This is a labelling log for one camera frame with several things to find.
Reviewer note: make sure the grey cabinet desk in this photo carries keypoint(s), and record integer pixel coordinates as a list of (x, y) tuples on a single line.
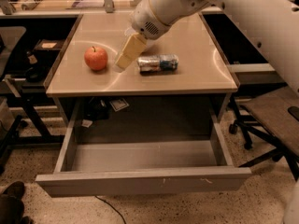
[(201, 69)]

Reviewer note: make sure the black office chair right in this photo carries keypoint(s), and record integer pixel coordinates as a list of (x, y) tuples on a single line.
[(272, 117)]

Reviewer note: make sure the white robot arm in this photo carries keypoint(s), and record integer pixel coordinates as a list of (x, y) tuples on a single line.
[(270, 25)]

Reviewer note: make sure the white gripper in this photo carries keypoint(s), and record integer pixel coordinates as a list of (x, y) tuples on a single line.
[(146, 20)]

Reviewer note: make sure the crushed silver blue can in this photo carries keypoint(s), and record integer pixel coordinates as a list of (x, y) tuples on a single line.
[(157, 63)]

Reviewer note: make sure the dark shoe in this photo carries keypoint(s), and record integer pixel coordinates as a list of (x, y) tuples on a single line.
[(11, 205)]

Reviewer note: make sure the grey open drawer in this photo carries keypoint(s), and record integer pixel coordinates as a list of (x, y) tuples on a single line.
[(142, 151)]

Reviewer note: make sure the red apple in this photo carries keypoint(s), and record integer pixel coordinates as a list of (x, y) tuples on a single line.
[(96, 58)]

